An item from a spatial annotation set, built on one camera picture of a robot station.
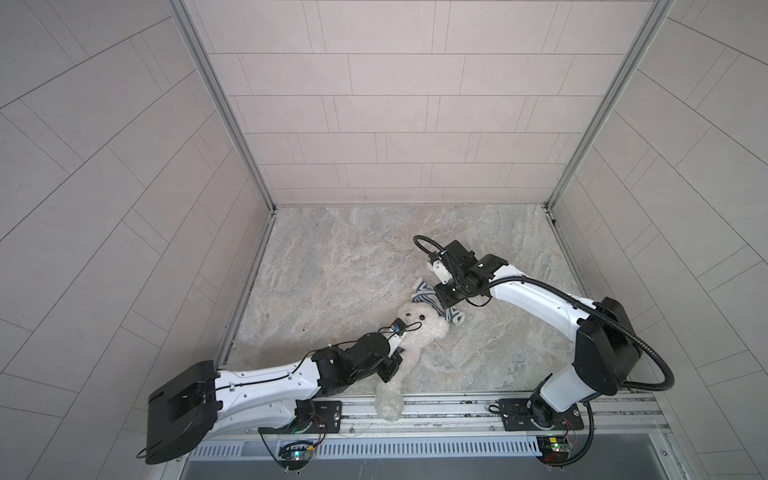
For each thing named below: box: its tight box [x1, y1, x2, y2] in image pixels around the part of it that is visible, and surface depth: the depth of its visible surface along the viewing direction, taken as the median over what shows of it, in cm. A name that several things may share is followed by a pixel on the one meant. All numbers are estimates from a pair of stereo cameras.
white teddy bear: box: [374, 302, 450, 422], surface depth 76 cm
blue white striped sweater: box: [411, 277, 465, 326], surface depth 86 cm
